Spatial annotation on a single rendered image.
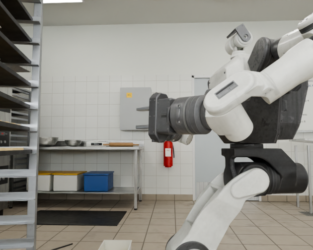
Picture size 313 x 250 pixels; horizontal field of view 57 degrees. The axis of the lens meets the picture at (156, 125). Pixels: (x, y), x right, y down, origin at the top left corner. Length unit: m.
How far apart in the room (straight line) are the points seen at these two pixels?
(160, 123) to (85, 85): 4.50
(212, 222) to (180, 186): 3.85
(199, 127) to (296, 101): 0.55
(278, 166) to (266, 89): 0.55
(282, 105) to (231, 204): 0.38
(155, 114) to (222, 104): 0.20
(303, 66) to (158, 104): 0.32
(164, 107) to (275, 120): 0.48
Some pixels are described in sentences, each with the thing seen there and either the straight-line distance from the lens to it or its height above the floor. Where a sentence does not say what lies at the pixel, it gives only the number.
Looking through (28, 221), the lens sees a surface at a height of 0.59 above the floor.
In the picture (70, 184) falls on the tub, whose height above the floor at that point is 0.33.
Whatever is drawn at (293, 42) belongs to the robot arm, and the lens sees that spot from 0.79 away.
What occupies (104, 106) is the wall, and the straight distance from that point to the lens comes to 5.02.
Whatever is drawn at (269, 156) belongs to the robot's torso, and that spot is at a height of 0.85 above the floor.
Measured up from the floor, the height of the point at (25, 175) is 0.77.
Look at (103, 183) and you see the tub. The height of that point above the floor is 0.34.
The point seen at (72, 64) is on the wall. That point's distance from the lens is 5.33.
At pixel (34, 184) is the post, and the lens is 1.28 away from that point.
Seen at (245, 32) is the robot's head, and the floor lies 1.29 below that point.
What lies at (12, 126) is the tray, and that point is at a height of 0.95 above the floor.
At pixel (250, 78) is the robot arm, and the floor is 1.02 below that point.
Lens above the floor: 0.89
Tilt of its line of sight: 4 degrees up
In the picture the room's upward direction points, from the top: straight up
